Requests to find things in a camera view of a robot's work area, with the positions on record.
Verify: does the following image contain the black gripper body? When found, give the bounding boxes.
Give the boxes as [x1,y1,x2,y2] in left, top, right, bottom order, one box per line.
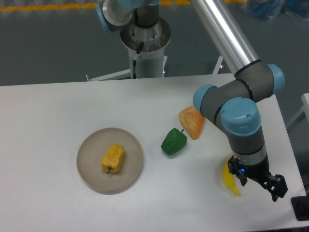
[233,152,271,182]

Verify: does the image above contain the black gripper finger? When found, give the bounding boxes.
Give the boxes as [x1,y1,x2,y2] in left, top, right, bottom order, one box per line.
[259,174,288,202]
[227,156,248,186]

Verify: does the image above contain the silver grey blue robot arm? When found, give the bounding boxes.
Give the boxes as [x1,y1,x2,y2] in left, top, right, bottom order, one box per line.
[96,0,288,201]

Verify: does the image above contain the green bell pepper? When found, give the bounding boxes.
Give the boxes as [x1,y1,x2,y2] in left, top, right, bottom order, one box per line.
[161,128,187,156]

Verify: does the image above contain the yellow bell pepper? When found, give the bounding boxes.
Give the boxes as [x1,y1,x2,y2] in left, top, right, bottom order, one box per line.
[100,144,125,174]

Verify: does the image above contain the beige round plate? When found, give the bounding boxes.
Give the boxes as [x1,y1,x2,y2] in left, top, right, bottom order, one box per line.
[76,128,143,194]

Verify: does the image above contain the yellow banana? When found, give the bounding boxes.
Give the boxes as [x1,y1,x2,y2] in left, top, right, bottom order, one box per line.
[222,161,241,196]

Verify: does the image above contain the orange pumpkin slice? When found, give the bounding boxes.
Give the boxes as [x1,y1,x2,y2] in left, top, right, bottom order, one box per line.
[179,105,206,140]

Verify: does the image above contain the blue plastic bags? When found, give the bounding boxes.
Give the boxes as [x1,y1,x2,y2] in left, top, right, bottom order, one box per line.
[245,0,309,21]

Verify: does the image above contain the white frame at right edge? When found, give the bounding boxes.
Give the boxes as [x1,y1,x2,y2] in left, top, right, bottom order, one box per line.
[286,93,309,133]

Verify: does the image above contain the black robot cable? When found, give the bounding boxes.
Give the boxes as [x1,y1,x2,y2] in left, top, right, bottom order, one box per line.
[131,41,145,79]

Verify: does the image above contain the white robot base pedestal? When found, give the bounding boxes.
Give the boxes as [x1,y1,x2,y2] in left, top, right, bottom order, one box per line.
[88,17,171,81]

